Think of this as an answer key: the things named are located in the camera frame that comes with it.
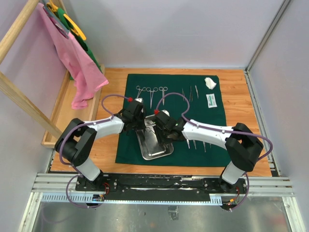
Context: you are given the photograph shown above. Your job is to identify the steel needle holder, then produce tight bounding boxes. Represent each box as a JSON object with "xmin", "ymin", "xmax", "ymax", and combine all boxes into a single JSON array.
[{"xmin": 145, "ymin": 121, "xmax": 155, "ymax": 134}]

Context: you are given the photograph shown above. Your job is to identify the steel instrument tray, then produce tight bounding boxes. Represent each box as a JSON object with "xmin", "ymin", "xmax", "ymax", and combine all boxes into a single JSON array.
[{"xmin": 136, "ymin": 115, "xmax": 174, "ymax": 160}]

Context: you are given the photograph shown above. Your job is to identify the steel forceps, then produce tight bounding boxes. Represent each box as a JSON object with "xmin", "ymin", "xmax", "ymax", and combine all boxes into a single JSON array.
[
  {"xmin": 136, "ymin": 86, "xmax": 147, "ymax": 98},
  {"xmin": 146, "ymin": 87, "xmax": 158, "ymax": 108}
]

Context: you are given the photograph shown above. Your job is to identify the steel surgical scissors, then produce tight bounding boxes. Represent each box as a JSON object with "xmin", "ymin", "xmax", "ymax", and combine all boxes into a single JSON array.
[{"xmin": 159, "ymin": 87, "xmax": 168, "ymax": 105}]

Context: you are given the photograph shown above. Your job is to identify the dark green surgical cloth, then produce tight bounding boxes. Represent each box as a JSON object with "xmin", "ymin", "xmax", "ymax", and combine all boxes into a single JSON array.
[{"xmin": 115, "ymin": 74, "xmax": 230, "ymax": 167}]

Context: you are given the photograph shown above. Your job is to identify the blue suture packet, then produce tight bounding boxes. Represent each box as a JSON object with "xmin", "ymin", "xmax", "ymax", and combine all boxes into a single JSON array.
[{"xmin": 206, "ymin": 94, "xmax": 217, "ymax": 108}]

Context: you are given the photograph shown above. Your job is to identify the white gauze roll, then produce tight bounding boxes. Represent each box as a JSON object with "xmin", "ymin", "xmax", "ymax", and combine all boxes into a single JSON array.
[{"xmin": 204, "ymin": 77, "xmax": 217, "ymax": 90}]

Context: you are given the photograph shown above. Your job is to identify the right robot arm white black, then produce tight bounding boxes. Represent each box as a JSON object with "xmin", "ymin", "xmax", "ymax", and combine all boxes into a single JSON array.
[{"xmin": 152, "ymin": 111, "xmax": 264, "ymax": 193}]

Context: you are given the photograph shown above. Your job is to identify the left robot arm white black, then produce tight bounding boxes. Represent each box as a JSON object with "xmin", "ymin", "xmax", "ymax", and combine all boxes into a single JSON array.
[{"xmin": 55, "ymin": 98, "xmax": 145, "ymax": 191}]

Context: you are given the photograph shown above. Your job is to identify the pink cloth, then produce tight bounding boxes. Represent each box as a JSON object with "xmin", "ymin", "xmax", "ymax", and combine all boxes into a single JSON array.
[{"xmin": 37, "ymin": 3, "xmax": 109, "ymax": 110}]

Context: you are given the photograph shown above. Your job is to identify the green garment on hanger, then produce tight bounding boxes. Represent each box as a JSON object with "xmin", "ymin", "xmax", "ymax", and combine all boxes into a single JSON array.
[{"xmin": 57, "ymin": 8, "xmax": 102, "ymax": 71}]

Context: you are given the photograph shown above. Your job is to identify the yellow hanger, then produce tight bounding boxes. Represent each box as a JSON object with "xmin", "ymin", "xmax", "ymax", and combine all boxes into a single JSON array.
[{"xmin": 46, "ymin": 0, "xmax": 86, "ymax": 41}]

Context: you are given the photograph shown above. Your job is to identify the grey hanger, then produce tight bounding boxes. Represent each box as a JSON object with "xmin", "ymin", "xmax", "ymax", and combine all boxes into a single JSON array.
[{"xmin": 43, "ymin": 4, "xmax": 69, "ymax": 37}]

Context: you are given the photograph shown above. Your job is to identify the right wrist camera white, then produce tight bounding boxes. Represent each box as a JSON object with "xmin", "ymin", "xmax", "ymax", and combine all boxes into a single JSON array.
[{"xmin": 161, "ymin": 110, "xmax": 170, "ymax": 116}]

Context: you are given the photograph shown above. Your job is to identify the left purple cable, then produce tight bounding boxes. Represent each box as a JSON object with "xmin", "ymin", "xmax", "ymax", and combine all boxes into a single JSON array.
[{"xmin": 58, "ymin": 94, "xmax": 134, "ymax": 208}]

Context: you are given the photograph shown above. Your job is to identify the purple cable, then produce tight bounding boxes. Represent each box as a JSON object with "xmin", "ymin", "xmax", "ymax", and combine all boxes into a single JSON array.
[
  {"xmin": 154, "ymin": 92, "xmax": 274, "ymax": 211},
  {"xmin": 58, "ymin": 94, "xmax": 134, "ymax": 208}
]

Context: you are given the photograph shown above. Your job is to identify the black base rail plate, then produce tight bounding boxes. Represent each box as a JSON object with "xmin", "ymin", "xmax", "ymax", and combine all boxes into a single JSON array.
[{"xmin": 75, "ymin": 174, "xmax": 247, "ymax": 202}]

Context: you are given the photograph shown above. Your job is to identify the wooden rack frame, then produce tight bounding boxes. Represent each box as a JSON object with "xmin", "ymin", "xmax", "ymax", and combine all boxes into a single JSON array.
[{"xmin": 0, "ymin": 9, "xmax": 98, "ymax": 152}]

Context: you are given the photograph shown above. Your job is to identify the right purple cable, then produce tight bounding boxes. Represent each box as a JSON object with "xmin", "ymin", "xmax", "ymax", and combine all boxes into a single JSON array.
[{"xmin": 154, "ymin": 92, "xmax": 274, "ymax": 211}]

